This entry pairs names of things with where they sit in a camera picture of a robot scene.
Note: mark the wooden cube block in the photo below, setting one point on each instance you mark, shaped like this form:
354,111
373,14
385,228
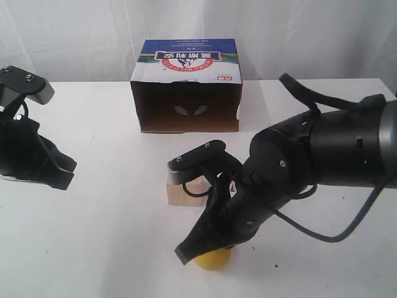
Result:
177,196

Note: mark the yellow tennis ball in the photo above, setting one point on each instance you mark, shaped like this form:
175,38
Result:
214,260

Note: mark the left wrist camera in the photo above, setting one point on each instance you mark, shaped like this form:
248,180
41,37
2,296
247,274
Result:
17,82

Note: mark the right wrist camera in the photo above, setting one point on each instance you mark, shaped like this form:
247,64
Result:
186,167

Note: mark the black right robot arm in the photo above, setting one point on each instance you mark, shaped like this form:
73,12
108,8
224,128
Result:
338,148

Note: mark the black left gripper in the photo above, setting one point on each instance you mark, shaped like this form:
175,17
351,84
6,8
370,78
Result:
22,155

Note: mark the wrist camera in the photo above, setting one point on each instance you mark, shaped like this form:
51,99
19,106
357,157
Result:
17,82
186,167

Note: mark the blue white cardboard box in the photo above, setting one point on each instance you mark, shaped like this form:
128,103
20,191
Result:
187,85

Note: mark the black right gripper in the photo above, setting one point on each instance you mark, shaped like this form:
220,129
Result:
244,196

